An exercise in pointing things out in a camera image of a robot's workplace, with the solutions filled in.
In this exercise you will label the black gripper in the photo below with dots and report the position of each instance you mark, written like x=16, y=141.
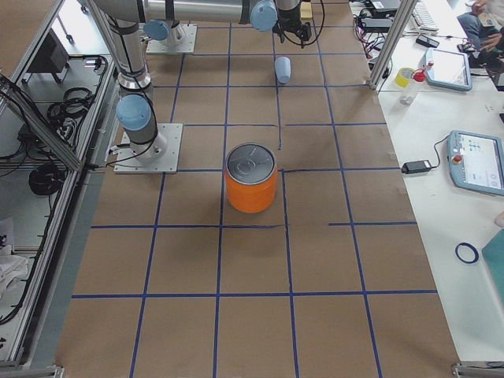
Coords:
x=287, y=20

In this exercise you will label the white plastic cup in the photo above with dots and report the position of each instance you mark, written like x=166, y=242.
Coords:
x=282, y=68

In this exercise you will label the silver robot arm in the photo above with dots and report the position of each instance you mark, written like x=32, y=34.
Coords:
x=159, y=17
x=135, y=110

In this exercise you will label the black power adapter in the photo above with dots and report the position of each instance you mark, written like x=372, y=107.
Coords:
x=373, y=25

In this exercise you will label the yellow tape roll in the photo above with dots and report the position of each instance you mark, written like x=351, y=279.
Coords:
x=404, y=76

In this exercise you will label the black smartphone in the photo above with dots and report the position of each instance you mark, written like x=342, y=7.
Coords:
x=425, y=41

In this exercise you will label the orange cylindrical can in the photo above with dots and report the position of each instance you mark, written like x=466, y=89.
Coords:
x=250, y=177

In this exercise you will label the far teach pendant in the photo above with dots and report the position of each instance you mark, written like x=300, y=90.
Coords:
x=448, y=69

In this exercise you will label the teach pendant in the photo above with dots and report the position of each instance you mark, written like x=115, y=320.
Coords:
x=475, y=162
x=448, y=69

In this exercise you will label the small black power brick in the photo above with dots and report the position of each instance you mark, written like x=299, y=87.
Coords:
x=414, y=167

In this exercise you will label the near teach pendant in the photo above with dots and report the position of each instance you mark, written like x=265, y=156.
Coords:
x=475, y=162

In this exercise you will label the crumpled white cloth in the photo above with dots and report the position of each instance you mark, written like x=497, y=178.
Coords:
x=13, y=267

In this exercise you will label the aluminium frame post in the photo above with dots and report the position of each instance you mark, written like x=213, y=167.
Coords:
x=402, y=17

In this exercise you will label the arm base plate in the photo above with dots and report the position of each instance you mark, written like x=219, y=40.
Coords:
x=162, y=155
x=181, y=40

